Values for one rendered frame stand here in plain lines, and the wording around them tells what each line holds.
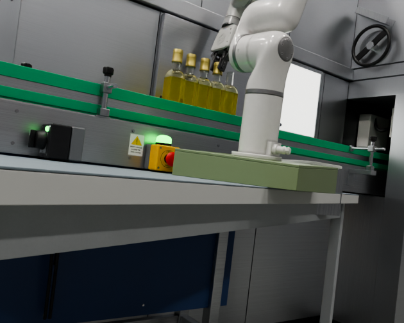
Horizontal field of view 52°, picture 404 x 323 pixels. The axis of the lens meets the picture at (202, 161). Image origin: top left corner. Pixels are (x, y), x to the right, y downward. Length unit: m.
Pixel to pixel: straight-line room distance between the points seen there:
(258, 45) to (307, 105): 1.03
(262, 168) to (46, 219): 0.51
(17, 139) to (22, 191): 0.65
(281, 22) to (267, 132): 0.27
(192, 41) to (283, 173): 0.88
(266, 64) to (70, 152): 0.50
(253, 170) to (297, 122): 1.11
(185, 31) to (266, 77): 0.66
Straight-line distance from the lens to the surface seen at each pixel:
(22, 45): 1.40
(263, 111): 1.00
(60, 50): 1.43
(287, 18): 1.08
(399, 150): 2.13
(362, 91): 2.29
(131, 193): 0.51
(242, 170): 0.90
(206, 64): 1.48
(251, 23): 1.14
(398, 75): 2.22
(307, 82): 2.05
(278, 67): 1.02
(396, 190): 2.11
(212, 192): 0.67
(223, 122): 1.35
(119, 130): 1.14
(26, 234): 0.48
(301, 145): 1.76
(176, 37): 1.59
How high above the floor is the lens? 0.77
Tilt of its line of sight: 1 degrees up
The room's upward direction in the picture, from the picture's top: 7 degrees clockwise
